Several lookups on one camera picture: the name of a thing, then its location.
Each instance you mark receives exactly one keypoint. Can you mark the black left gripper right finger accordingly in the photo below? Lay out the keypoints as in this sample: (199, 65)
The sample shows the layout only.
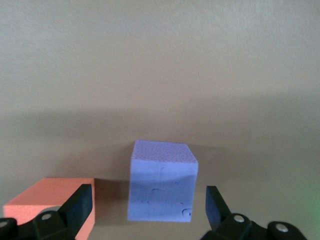
(220, 215)

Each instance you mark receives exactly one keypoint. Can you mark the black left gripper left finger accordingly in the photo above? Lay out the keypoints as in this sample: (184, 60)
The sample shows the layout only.
(75, 210)

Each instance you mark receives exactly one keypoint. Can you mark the periwinkle blue foam block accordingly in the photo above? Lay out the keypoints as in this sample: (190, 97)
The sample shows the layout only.
(162, 185)

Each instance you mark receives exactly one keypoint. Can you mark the salmon orange foam block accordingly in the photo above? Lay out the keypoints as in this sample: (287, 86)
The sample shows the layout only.
(47, 192)

